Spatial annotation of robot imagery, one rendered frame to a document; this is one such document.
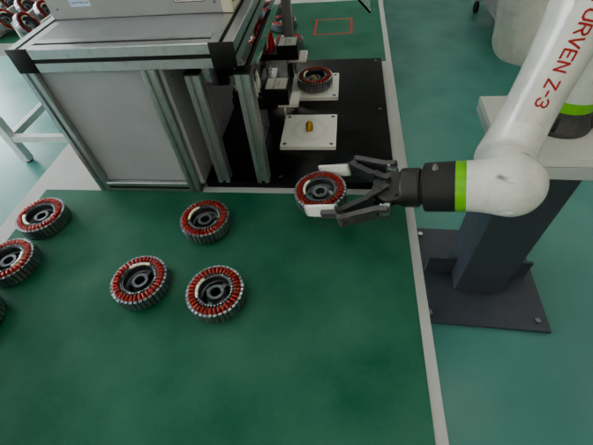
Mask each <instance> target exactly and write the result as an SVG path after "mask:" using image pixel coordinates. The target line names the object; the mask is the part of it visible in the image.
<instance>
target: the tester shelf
mask: <svg viewBox="0 0 593 445"><path fill-rule="evenodd" d="M265 1H266V0H240V1H239V3H238V5H237V7H236V9H235V10H234V12H206V13H187V14H169V15H150V16H131V17H112V18H93V19H57V20H55V19H54V18H53V16H52V17H50V18H49V19H47V20H46V21H45V22H43V23H42V24H40V25H39V26H38V27H36V28H35V29H34V30H33V31H31V32H30V33H29V34H27V35H26V36H24V37H23V38H21V39H20V40H19V41H17V42H16V43H14V44H13V45H11V46H10V47H9V48H8V49H6V50H5V51H4V52H5V53H6V54H7V56H8V57H9V58H10V60H11V61H12V62H13V64H14V65H15V67H16V68H17V70H18V71H19V73H20V74H24V73H47V72H111V71H144V70H176V69H208V68H214V69H219V68H237V67H238V65H239V62H240V60H241V58H242V55H243V53H244V50H245V48H246V46H247V43H248V41H249V40H250V37H251V34H252V31H253V29H254V27H255V25H256V23H257V20H258V18H259V15H260V13H261V11H262V8H263V6H264V4H265Z"/></svg>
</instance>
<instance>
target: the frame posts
mask: <svg viewBox="0 0 593 445"><path fill-rule="evenodd" d="M281 14H282V23H283V32H284V37H294V29H293V18H292V7H291V0H281ZM183 76H184V79H185V82H186V85H187V87H188V90H189V93H190V96H191V100H192V103H193V106H194V109H195V111H196V114H197V117H198V120H199V124H200V127H201V130H202V132H203V135H204V138H205V141H206V145H207V148H208V151H209V154H210V156H211V159H212V162H213V165H214V169H215V172H216V175H217V177H218V180H219V183H223V180H225V181H226V183H230V181H231V177H232V176H233V174H232V171H231V168H230V165H229V159H228V156H227V153H226V149H225V146H224V143H223V140H222V137H221V132H220V128H219V125H218V122H217V119H216V115H215V113H214V107H213V104H212V101H211V97H210V94H209V91H208V88H207V84H206V82H205V81H204V78H203V75H202V71H201V69H186V70H185V72H184V74H183ZM234 76H235V81H236V88H237V92H238V96H239V101H240V104H241V109H242V112H243V117H244V124H245V129H246V132H247V137H248V140H249V145H250V149H251V157H252V160H253V165H254V169H255V173H256V177H257V181H258V183H262V181H265V183H269V182H270V177H271V172H270V167H269V162H268V157H267V151H266V142H265V137H264V133H263V127H262V122H261V117H260V112H259V103H258V97H257V92H256V87H255V82H254V77H253V72H252V66H251V65H239V66H238V67H237V68H236V69H235V71H234Z"/></svg>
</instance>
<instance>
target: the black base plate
mask: <svg viewBox="0 0 593 445"><path fill-rule="evenodd" d="M271 65H272V68H279V73H280V78H283V77H290V82H291V85H293V80H292V78H293V71H292V63H290V64H287V61H271ZM312 66H313V68H314V66H316V67H317V66H321V67H326V68H327V69H329V70H330V71H331V72H332V73H339V92H338V101H299V105H298V108H286V112H287V115H332V114H337V131H336V149H335V150H280V144H281V136H282V132H283V127H284V122H283V119H284V113H283V108H278V105H259V109H267V114H268V119H269V124H270V126H269V130H268V134H267V137H266V141H265V142H266V151H267V157H268V162H269V167H270V172H271V177H270V182H269V183H265V181H262V183H258V181H257V177H256V173H255V169H254V165H253V160H252V157H251V149H250V145H249V140H248V137H247V132H246V129H245V124H244V117H243V112H242V109H241V106H235V107H234V109H233V112H232V114H231V117H230V119H229V123H228V125H227V128H226V131H225V133H224V135H223V137H222V140H223V143H224V146H225V149H226V153H227V156H228V159H229V165H230V168H231V171H232V174H233V176H232V177H231V181H230V183H226V181H225V180H223V183H219V180H218V177H217V175H216V172H215V169H214V165H212V168H211V169H210V172H209V174H208V177H207V180H206V182H207V185H208V187H258V188H295V186H296V185H297V183H298V181H299V180H301V178H302V177H304V176H306V175H307V176H308V174H310V173H312V172H315V174H316V171H318V172H319V168H318V166H319V165H331V164H336V163H345V162H351V161H353V160H354V156H355V155H361V156H366V157H371V158H376V159H380V160H385V161H389V160H393V157H392V148H391V140H390V132H389V124H388V117H387V102H386V94H385V86H384V78H383V70H382V62H381V58H353V59H323V60H306V62H305V63H295V74H298V73H299V72H300V71H302V70H303V69H305V68H309V67H312ZM341 177H342V178H343V180H344V181H345V184H346V186H347V189H371V188H372V186H373V182H371V181H369V180H367V179H364V178H362V177H360V176H358V175H356V174H353V175H352V173H351V176H341Z"/></svg>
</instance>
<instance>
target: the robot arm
mask: <svg viewBox="0 0 593 445"><path fill-rule="evenodd" d="M492 49H493V51H494V53H495V55H496V56H497V57H498V58H499V59H500V60H502V61H504V62H506V63H509V64H515V65H518V66H521V67H522V68H521V69H520V71H519V73H518V76H517V78H516V80H515V82H514V84H513V86H512V88H511V90H510V92H509V94H508V95H507V98H506V99H505V101H504V103H503V105H502V107H501V108H500V110H499V113H498V114H497V116H496V117H495V119H494V120H493V122H492V125H491V126H490V128H489V130H488V131H487V133H486V134H485V136H484V137H483V139H482V140H481V142H480V143H479V145H478V146H477V149H476V151H475V153H474V160H465V161H450V162H426V163H425V164H424V166H423V170H421V169H419V167H418V168H403V169H401V171H398V164H397V161H396V160H389V161H385V160H380V159H376V158H371V157H366V156H361V155H355V156H354V160H353V161H351V162H345V163H336V164H331V165H319V166H318V168H319V171H323V172H324V171H327V172H328V171H331V172H332V173H335V174H338V175H339V176H351V173H352V175H353V174H356V175H358V176H360V177H362V178H364V179H367V180H369V181H371V182H373V186H372V190H371V191H369V192H368V193H366V195H365V196H363V197H360V198H358V199H356V200H352V201H351V202H349V203H347V204H345V205H342V206H340V207H337V205H336V204H324V205H304V210H305V212H306V214H307V216H321V217H322V218H324V219H328V218H329V219H334V218H335V219H337V221H338V223H339V225H340V227H345V226H349V225H353V224H357V223H363V222H367V221H370V220H374V219H378V218H379V219H388V218H390V216H391V215H390V207H391V206H393V205H400V206H402V207H419V206H421V204H423V210H424V211H425V212H478V213H486V214H491V215H499V216H504V217H516V216H520V215H526V214H527V213H529V212H531V211H533V210H534V209H536V208H537V207H538V206H539V205H540V204H541V203H542V202H543V201H544V199H545V197H546V195H547V193H548V191H549V185H550V181H549V176H548V173H547V171H546V169H545V167H544V165H543V164H542V163H541V162H540V161H539V160H538V159H537V157H538V155H539V153H540V150H541V148H542V146H543V144H544V141H545V139H546V137H547V136H549V137H553V138H557V139H565V140H570V139H578V138H581V137H583V136H585V135H587V134H588V133H589V132H590V130H591V129H592V128H593V0H498V4H497V13H496V19H495V25H494V30H493V34H492ZM383 172H384V173H383ZM373 199H375V200H373ZM382 204H383V205H382ZM343 212H344V213H343Z"/></svg>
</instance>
